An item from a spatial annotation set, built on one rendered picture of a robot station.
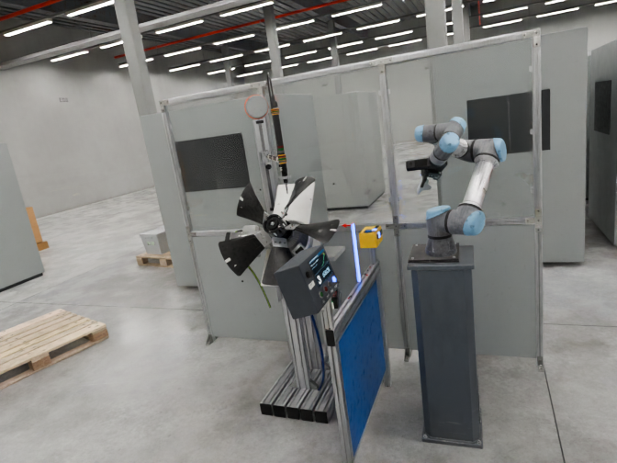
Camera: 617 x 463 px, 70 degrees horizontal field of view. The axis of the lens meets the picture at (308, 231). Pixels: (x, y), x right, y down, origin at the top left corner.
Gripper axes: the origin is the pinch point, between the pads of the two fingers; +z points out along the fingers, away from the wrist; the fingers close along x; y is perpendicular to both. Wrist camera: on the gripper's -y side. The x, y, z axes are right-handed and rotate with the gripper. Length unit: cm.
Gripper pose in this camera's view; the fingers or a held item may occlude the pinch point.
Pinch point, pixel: (415, 180)
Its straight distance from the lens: 220.7
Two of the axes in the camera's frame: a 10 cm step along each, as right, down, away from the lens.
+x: 0.7, -9.1, 4.1
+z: -1.5, 4.0, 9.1
